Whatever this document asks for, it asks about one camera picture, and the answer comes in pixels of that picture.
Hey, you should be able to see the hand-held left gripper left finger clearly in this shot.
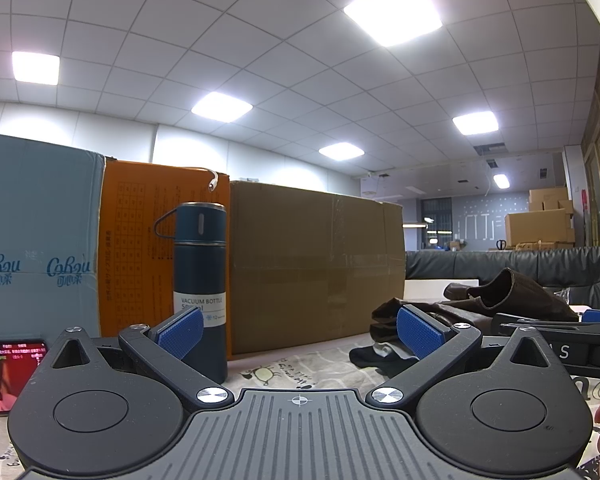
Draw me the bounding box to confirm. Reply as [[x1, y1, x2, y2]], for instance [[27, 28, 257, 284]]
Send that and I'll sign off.
[[45, 307, 234, 409]]

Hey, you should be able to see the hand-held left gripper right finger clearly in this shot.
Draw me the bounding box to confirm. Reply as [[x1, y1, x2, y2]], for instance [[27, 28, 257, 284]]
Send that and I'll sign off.
[[365, 303, 557, 409]]

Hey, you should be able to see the black cloth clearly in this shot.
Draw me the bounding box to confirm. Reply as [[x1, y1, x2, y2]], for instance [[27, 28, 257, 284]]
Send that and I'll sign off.
[[349, 342, 412, 379]]

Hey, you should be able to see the dark blue vacuum bottle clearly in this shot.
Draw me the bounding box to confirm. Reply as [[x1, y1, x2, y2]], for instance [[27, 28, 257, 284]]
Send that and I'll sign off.
[[153, 201, 229, 384]]

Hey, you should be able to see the black leather sofa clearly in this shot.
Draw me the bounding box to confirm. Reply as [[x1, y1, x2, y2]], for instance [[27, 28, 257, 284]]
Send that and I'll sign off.
[[405, 245, 600, 307]]

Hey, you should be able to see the dark brown garment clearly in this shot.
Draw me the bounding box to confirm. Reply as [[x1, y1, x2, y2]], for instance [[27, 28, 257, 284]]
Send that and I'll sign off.
[[370, 267, 581, 347]]

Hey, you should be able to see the orange cardboard box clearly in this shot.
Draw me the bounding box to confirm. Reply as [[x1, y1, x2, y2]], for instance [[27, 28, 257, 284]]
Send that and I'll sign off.
[[99, 157, 231, 339]]

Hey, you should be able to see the dark window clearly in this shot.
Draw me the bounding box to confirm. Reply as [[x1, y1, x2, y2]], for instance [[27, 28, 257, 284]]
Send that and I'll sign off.
[[420, 197, 454, 234]]

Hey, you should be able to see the cartoon printed blanket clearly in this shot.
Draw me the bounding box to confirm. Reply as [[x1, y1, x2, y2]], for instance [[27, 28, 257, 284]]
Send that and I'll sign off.
[[0, 332, 600, 480]]

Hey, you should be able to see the large brown cardboard box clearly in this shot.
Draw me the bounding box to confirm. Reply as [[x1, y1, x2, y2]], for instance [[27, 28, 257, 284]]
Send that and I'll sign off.
[[228, 180, 407, 359]]

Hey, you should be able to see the black smartphone with lit screen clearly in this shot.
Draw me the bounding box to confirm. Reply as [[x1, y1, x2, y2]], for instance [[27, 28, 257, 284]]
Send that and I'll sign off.
[[0, 340, 49, 416]]

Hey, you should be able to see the light blue printed cardboard box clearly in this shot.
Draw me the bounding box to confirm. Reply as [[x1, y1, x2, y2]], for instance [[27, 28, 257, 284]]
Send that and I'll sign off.
[[0, 131, 106, 343]]

